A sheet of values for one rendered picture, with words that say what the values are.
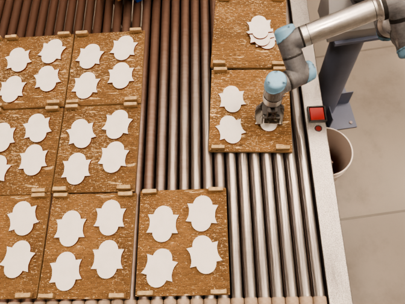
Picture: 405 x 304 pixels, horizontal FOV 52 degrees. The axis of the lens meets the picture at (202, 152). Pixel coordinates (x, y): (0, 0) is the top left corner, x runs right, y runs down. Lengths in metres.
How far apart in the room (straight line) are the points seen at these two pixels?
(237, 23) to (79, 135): 0.92
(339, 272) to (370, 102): 1.65
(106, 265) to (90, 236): 0.14
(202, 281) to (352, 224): 1.33
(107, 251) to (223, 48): 1.05
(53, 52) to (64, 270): 1.05
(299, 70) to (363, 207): 1.41
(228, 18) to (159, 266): 1.22
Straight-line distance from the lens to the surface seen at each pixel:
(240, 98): 1.85
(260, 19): 2.09
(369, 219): 2.74
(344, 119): 2.95
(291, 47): 1.51
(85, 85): 2.01
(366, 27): 2.17
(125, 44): 2.09
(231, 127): 1.78
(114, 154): 1.80
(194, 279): 1.61
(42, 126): 1.98
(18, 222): 1.85
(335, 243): 1.69
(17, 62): 2.23
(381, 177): 2.85
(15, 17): 2.47
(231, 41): 2.04
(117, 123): 1.86
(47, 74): 2.12
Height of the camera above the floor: 2.52
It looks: 66 degrees down
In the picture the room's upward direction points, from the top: 10 degrees counter-clockwise
